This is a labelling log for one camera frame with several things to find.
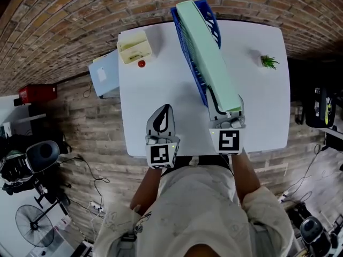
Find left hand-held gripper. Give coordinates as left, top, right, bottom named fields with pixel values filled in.
left=144, top=104, right=181, bottom=170

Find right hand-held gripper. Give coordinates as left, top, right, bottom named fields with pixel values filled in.
left=205, top=86, right=247, bottom=155

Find mint green folder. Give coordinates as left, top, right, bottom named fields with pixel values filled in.
left=175, top=0, right=242, bottom=112

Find blue mesh file holder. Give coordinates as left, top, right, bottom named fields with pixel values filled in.
left=170, top=0, right=222, bottom=108

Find person's right forearm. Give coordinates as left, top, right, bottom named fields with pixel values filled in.
left=230, top=150, right=260, bottom=206

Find person's left forearm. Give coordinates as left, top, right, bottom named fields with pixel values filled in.
left=129, top=167, right=164, bottom=216

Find cream desk organizer box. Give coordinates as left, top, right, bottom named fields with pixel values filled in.
left=116, top=30, right=153, bottom=64

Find white table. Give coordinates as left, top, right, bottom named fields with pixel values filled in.
left=117, top=20, right=292, bottom=159

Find person's black shorts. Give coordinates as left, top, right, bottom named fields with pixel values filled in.
left=174, top=155, right=231, bottom=168

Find small potted green plant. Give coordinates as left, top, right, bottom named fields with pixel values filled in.
left=258, top=54, right=280, bottom=71

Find person's white shirt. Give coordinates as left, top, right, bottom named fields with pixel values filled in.
left=92, top=166, right=295, bottom=257

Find yellow-green item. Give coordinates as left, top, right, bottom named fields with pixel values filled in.
left=323, top=96, right=333, bottom=125

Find dark grey padded seat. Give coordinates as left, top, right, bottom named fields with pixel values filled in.
left=26, top=140, right=60, bottom=174

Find red plastic crate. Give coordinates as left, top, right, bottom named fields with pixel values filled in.
left=18, top=84, right=58, bottom=105

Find grey mesh backpack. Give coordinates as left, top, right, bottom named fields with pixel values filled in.
left=0, top=149, right=34, bottom=188

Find black floor fan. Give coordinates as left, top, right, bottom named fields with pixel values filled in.
left=14, top=203, right=56, bottom=248

